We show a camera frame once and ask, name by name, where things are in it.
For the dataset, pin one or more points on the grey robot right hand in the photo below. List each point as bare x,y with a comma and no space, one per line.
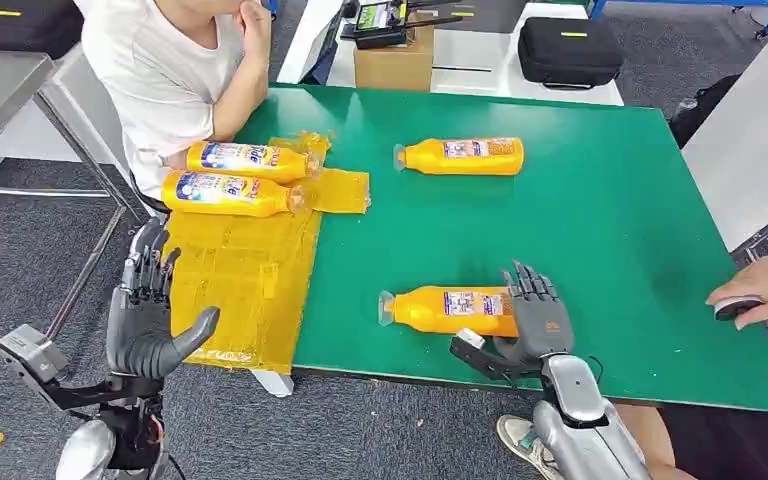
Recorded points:
543,324

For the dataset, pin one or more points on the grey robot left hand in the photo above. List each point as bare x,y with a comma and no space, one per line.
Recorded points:
135,338

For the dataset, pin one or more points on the computer mouse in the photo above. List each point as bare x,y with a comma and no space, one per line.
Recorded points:
735,309

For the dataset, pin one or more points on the orange drink bottle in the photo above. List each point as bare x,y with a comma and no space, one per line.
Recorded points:
424,311
225,195
245,162
424,158

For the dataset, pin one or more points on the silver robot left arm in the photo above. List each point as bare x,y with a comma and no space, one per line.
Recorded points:
86,454

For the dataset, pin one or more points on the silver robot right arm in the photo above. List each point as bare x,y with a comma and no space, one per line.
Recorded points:
576,397

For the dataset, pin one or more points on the white slanted panel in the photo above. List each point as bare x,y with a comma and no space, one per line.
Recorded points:
304,40

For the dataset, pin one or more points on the person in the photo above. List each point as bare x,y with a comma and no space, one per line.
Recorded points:
159,79
722,444

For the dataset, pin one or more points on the yellow plastic sheet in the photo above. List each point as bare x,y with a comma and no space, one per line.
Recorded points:
245,285

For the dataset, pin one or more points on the green table mat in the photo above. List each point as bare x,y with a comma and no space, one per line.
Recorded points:
622,232

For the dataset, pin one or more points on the black radio controller with antenna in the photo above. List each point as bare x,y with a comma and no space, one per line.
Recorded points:
380,30

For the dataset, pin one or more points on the black stool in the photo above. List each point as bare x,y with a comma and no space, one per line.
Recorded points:
152,202

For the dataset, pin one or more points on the brown cardboard box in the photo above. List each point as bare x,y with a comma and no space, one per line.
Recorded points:
394,66

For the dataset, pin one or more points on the white table foot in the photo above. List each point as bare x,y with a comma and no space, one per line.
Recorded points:
274,383

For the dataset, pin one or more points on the pale grey table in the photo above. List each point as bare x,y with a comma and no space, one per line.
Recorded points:
748,132

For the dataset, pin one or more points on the black bag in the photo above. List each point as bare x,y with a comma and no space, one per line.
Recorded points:
702,112

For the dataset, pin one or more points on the white table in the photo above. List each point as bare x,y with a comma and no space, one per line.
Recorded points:
477,79

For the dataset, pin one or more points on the black carrying case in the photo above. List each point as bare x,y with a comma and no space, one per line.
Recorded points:
20,30
569,52

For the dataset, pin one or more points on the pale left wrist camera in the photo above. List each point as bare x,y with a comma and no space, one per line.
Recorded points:
29,351

